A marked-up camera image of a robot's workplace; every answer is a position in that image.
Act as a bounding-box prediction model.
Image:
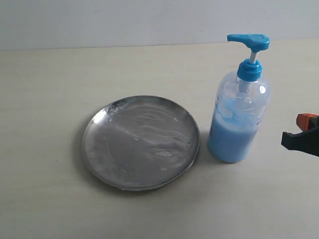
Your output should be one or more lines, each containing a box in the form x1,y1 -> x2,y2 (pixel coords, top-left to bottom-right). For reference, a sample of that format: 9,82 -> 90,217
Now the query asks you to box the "blue soap pump bottle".
207,34 -> 270,163

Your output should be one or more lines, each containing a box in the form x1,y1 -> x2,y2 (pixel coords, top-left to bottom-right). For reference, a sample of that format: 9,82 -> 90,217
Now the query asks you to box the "round stainless steel plate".
81,95 -> 200,192

